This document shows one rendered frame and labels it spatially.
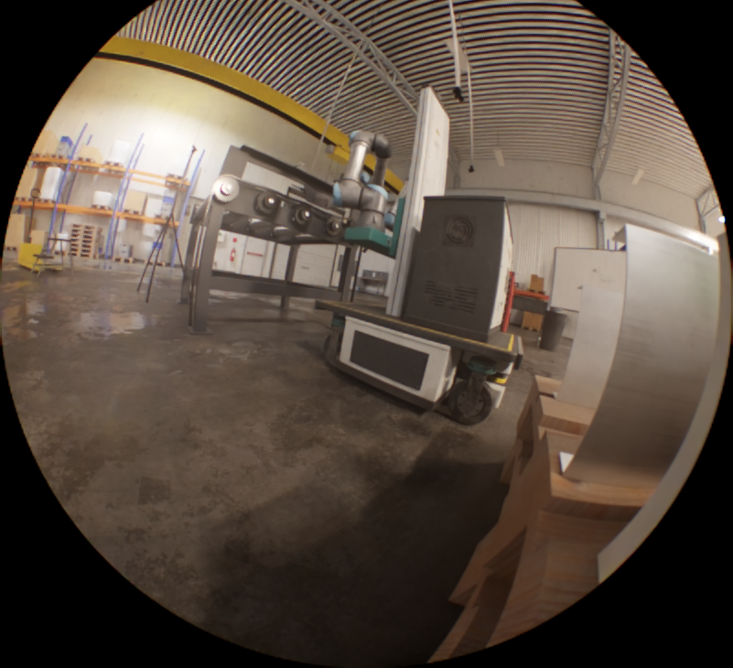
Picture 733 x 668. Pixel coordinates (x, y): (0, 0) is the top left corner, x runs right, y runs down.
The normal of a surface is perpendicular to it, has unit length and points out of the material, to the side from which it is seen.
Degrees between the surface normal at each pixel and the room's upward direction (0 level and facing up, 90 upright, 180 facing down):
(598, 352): 90
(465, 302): 90
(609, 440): 90
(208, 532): 0
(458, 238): 90
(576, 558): 0
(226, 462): 0
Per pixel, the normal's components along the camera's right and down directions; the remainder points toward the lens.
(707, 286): -0.61, -0.06
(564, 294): -0.88, -0.13
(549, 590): 0.18, -0.98
